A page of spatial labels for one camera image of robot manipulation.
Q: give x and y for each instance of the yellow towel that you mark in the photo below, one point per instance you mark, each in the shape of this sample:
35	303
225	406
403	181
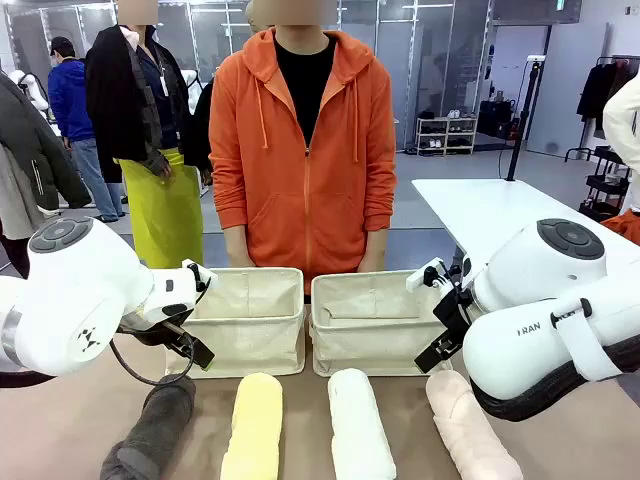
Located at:
255	425

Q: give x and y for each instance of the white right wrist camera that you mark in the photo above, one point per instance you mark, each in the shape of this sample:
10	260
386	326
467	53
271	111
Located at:
425	275

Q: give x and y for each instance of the person's right hand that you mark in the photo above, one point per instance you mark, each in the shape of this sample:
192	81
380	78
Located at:
239	247

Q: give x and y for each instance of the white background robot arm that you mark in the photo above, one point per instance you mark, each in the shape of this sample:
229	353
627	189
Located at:
30	87
191	82

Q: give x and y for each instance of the black trolley cart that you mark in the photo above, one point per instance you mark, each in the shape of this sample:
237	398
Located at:
607	185

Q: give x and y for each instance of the person's left hand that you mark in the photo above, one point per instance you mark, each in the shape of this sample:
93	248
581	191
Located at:
374	250

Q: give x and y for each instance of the white towel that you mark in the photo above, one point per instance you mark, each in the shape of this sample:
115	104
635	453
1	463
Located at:
357	425

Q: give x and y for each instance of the clothes rack with dark coats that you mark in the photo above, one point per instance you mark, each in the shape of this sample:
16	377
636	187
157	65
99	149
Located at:
597	90

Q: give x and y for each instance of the beige fabric basket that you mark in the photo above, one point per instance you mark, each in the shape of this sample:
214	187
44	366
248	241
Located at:
250	320
370	325

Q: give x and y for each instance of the person in blue jacket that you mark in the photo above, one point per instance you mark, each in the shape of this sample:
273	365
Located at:
75	100

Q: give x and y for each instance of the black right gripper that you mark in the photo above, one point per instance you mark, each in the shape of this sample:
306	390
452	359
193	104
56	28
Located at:
452	312

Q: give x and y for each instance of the black luggage bags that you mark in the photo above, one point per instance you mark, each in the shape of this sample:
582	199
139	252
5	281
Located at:
495	117

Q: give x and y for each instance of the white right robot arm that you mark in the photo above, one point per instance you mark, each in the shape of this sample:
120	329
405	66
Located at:
525	280

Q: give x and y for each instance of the grey towel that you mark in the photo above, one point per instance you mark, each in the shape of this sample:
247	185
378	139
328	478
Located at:
150	430

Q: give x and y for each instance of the person's right forearm orange sleeve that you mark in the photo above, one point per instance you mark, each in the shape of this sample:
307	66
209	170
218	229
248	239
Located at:
227	200

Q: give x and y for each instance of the person in cream jacket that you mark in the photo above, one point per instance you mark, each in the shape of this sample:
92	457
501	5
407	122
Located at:
625	120

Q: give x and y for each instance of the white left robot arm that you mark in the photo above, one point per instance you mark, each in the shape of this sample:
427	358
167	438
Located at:
75	300

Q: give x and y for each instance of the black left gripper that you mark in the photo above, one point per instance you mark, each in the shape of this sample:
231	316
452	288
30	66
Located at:
150	332

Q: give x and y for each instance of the person in orange hoodie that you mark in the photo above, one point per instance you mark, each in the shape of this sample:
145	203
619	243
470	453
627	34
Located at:
305	190

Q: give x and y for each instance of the white shoe rack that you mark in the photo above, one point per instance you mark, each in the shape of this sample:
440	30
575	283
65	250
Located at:
445	135

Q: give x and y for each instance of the black camera tripod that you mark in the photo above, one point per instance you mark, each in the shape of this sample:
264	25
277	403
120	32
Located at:
525	115

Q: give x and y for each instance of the person's left forearm orange sleeve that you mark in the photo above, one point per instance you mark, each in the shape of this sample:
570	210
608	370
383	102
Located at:
380	200

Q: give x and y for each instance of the white side table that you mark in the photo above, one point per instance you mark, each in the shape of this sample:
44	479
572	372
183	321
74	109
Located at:
500	210

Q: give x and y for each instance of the pink towel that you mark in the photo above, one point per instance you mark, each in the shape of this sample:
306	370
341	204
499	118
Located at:
465	425

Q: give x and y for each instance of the orange cloth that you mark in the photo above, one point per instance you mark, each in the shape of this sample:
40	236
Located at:
625	225

